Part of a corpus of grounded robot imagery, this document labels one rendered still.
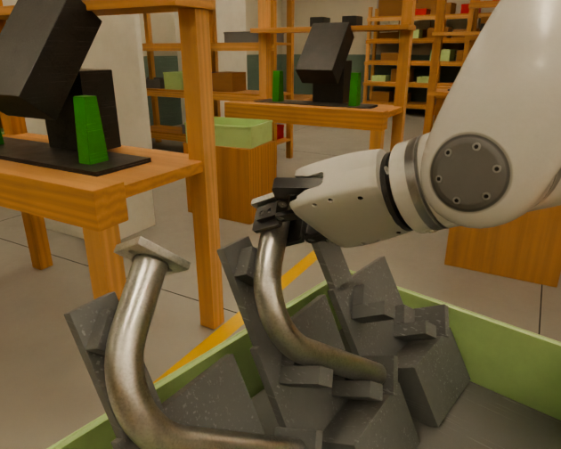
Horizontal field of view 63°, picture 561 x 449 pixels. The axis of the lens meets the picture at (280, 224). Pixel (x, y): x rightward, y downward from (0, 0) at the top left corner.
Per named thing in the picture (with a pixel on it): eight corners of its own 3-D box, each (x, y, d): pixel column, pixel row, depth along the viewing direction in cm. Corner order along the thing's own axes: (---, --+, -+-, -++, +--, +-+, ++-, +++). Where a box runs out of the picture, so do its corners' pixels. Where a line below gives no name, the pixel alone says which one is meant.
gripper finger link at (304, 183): (360, 184, 43) (338, 211, 48) (281, 161, 42) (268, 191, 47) (359, 195, 43) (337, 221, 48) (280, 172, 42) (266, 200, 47)
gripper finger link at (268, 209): (306, 195, 49) (261, 209, 53) (287, 180, 47) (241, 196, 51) (302, 222, 47) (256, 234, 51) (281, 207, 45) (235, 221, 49)
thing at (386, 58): (506, 122, 912) (527, -3, 833) (361, 113, 1050) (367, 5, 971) (508, 119, 956) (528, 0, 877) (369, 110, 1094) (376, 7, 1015)
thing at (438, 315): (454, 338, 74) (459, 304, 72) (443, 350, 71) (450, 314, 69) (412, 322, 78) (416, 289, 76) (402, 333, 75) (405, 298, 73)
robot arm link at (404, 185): (459, 169, 45) (430, 178, 47) (416, 115, 39) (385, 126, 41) (460, 247, 41) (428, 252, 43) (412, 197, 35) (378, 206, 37)
